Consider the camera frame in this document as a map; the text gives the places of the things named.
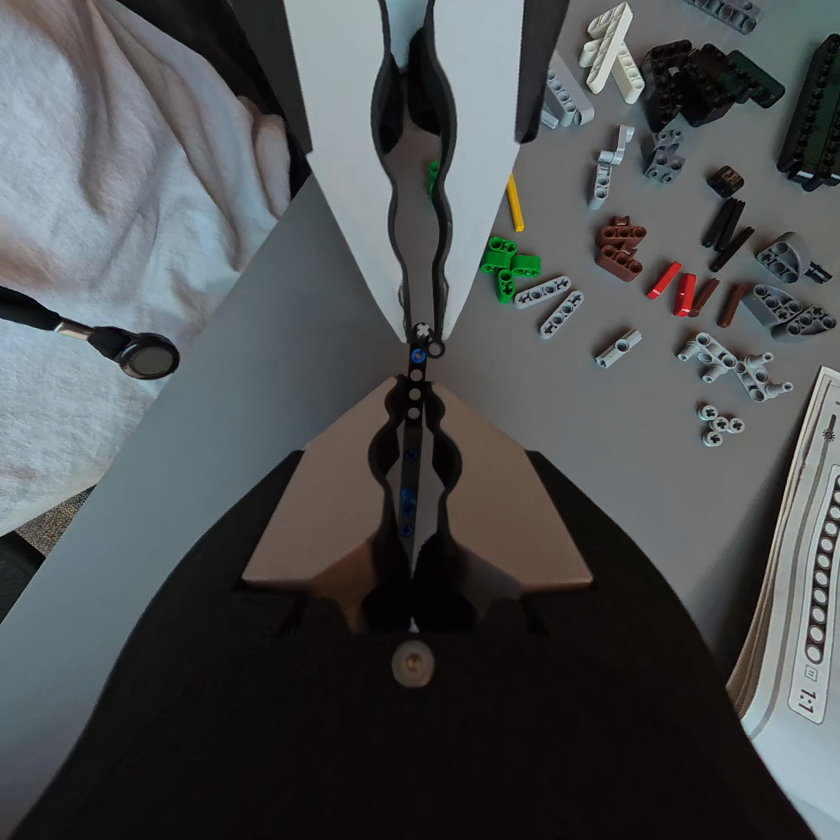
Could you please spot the red lego liftarm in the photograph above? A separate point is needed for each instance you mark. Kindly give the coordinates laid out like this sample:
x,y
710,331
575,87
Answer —
x,y
664,281
686,295

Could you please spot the light grey lego connector beam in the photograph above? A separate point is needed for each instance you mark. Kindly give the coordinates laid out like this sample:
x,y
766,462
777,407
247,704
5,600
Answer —
x,y
602,180

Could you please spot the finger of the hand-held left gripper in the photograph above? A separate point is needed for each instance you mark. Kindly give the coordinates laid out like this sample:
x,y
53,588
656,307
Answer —
x,y
334,98
482,98

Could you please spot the brown lego liftarm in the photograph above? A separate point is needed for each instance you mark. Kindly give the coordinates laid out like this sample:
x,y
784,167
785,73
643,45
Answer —
x,y
620,233
620,266

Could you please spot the yellow lego axle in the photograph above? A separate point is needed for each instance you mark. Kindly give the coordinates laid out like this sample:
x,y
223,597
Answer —
x,y
516,203

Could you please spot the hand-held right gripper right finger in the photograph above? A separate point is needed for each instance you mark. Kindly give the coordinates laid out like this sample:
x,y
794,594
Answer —
x,y
518,525

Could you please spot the small black lego block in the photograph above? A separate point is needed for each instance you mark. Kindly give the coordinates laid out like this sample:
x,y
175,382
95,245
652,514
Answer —
x,y
726,182

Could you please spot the grey curved lego panel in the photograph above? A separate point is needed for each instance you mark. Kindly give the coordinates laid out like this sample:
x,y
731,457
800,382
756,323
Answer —
x,y
784,259
810,323
771,305

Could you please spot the instruction booklet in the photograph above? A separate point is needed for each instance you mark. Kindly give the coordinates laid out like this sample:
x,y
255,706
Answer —
x,y
800,590

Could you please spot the long grey lego beam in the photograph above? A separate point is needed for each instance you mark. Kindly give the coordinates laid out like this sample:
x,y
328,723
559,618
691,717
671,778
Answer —
x,y
728,13

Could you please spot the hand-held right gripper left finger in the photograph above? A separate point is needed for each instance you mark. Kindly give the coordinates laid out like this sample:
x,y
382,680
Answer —
x,y
315,518

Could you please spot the grey thin lego liftarm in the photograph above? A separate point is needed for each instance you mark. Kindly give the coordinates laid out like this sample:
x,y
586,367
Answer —
x,y
543,292
562,315

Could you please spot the grey lego block connector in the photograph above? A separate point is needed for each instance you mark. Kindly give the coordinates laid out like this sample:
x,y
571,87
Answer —
x,y
664,161

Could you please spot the black lego pin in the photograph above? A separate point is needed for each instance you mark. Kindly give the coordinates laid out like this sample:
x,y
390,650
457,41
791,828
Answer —
x,y
818,271

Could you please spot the green lego connector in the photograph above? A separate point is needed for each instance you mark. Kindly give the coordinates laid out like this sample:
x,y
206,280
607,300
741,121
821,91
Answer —
x,y
525,265
433,177
505,285
492,262

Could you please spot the black lego beam assembly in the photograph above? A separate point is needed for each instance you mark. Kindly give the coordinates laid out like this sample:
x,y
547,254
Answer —
x,y
411,469

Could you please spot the white lego beam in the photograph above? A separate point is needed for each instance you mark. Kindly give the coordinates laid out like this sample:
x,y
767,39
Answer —
x,y
607,46
628,79

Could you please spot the grey angled lego connector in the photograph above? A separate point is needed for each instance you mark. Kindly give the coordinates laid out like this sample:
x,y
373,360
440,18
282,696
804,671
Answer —
x,y
705,348
758,380

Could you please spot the stack of long dark beams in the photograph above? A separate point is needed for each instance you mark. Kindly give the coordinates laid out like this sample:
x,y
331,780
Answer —
x,y
814,111

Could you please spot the black lego axle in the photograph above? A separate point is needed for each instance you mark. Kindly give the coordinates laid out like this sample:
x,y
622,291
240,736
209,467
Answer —
x,y
718,222
732,249
730,226

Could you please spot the brown lego axle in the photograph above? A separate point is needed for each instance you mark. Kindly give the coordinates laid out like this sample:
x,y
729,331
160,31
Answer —
x,y
733,305
704,297

